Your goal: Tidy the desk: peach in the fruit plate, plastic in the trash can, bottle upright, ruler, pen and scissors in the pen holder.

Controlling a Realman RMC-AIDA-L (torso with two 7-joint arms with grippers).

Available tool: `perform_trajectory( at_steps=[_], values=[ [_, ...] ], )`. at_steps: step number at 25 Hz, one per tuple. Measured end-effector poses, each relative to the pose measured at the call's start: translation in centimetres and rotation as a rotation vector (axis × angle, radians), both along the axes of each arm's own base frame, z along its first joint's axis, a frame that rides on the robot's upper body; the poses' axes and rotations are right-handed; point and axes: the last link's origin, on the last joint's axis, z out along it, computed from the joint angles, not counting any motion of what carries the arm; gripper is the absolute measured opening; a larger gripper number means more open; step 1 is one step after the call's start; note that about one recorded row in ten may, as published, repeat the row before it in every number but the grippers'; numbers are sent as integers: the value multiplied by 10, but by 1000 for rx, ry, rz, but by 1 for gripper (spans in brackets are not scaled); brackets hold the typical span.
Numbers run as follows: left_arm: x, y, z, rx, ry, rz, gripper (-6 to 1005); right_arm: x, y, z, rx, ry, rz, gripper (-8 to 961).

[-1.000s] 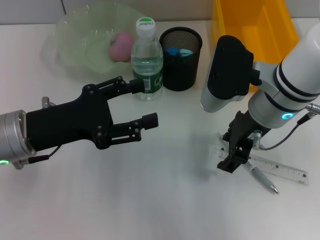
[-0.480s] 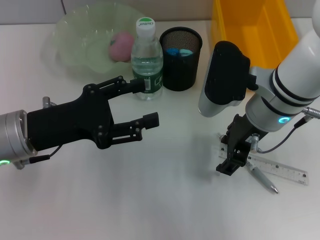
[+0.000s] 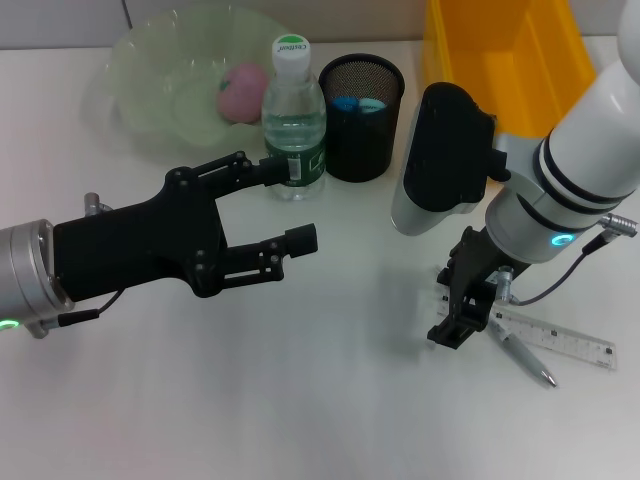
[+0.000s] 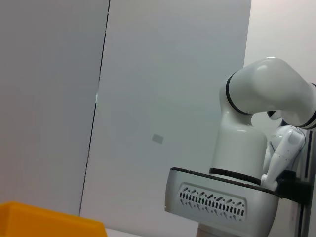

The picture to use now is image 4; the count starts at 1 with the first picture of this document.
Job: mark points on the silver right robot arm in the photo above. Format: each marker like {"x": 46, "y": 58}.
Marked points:
{"x": 259, "y": 86}

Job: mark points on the white slender robot link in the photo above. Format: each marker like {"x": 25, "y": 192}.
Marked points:
{"x": 284, "y": 153}

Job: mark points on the white vented robot torso housing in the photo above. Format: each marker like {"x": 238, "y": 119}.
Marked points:
{"x": 259, "y": 209}

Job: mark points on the yellow plastic bin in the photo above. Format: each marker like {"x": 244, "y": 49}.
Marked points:
{"x": 49, "y": 222}

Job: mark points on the small grey wall sticker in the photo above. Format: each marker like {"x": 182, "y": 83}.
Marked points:
{"x": 158, "y": 138}

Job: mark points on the black column mount bracket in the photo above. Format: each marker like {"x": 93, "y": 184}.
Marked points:
{"x": 296, "y": 190}

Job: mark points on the aluminium frame column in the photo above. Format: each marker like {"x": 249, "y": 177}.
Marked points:
{"x": 309, "y": 160}

